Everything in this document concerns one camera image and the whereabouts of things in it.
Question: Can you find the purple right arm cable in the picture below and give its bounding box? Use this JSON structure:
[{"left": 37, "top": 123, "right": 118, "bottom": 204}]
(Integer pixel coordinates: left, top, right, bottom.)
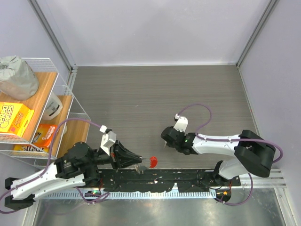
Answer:
[{"left": 177, "top": 102, "right": 284, "bottom": 207}]

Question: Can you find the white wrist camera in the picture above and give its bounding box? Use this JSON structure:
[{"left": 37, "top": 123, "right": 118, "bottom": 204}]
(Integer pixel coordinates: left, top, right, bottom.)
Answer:
[
  {"left": 173, "top": 114, "right": 188, "bottom": 132},
  {"left": 99, "top": 125, "right": 117, "bottom": 156}
]

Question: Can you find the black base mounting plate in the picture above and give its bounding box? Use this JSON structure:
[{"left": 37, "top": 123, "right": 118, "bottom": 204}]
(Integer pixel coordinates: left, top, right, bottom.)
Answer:
[{"left": 97, "top": 168, "right": 240, "bottom": 193}]

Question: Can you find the white wire shelf rack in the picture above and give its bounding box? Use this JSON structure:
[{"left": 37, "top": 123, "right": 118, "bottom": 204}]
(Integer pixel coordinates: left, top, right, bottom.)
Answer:
[{"left": 0, "top": 58, "right": 90, "bottom": 162}]

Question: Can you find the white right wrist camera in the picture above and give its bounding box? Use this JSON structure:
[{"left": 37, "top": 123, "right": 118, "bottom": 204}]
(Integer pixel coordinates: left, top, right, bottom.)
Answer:
[{"left": 173, "top": 114, "right": 188, "bottom": 132}]

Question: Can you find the white pump bottle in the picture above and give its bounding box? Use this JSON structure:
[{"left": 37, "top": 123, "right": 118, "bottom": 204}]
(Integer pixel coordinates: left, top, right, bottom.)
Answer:
[{"left": 43, "top": 92, "right": 63, "bottom": 120}]

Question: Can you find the yellow snack box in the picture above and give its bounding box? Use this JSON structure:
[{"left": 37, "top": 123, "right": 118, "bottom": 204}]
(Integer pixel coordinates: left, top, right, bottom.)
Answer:
[{"left": 0, "top": 102, "right": 34, "bottom": 137}]

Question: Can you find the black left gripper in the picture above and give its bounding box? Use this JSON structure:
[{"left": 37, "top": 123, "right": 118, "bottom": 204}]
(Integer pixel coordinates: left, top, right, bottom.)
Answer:
[{"left": 83, "top": 139, "right": 143, "bottom": 172}]

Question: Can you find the yellow black candy bag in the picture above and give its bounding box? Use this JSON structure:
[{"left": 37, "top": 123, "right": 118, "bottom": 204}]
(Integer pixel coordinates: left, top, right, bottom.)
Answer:
[{"left": 13, "top": 145, "right": 48, "bottom": 153}]

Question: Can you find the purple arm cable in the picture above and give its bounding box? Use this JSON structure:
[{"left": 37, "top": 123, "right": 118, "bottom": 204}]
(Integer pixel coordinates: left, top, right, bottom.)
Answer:
[
  {"left": 0, "top": 118, "right": 111, "bottom": 214},
  {"left": 177, "top": 102, "right": 284, "bottom": 207}
]

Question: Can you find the orange snack box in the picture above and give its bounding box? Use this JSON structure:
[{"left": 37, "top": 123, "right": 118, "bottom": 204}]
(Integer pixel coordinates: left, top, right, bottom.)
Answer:
[{"left": 32, "top": 124, "right": 57, "bottom": 148}]

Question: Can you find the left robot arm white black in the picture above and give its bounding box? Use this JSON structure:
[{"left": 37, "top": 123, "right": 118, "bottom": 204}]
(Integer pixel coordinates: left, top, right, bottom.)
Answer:
[{"left": 4, "top": 141, "right": 143, "bottom": 211}]

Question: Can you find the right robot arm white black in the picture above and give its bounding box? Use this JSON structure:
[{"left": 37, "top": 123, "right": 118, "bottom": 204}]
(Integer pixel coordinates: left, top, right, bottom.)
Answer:
[{"left": 160, "top": 126, "right": 276, "bottom": 186}]

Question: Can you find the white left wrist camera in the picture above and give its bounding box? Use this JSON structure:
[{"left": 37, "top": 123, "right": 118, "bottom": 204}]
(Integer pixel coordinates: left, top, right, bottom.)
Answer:
[{"left": 99, "top": 125, "right": 117, "bottom": 156}]

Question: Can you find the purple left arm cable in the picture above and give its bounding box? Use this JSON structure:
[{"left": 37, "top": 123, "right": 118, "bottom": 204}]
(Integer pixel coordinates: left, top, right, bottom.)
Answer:
[{"left": 0, "top": 118, "right": 111, "bottom": 214}]

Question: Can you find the grey crumpled bag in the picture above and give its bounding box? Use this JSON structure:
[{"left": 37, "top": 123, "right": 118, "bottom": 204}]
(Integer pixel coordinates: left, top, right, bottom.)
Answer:
[{"left": 0, "top": 56, "right": 40, "bottom": 100}]

